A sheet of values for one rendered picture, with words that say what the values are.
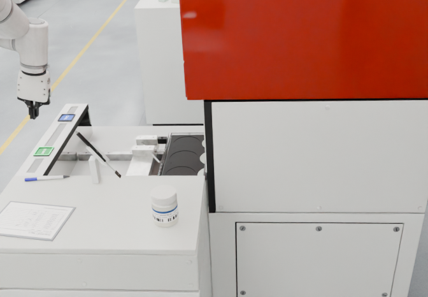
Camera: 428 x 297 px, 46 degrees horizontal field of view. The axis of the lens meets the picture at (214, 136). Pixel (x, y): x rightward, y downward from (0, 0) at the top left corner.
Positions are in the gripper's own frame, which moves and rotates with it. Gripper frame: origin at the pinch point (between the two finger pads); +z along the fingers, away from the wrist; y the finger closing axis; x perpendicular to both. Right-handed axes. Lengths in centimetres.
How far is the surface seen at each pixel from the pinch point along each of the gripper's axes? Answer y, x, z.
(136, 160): -35.1, -7.1, 16.6
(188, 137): -52, -21, 11
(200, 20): -50, 15, -46
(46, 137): -0.9, -10.8, 15.7
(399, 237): -127, 16, 13
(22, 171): -0.7, 12.1, 15.7
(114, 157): -25.4, -16.9, 23.4
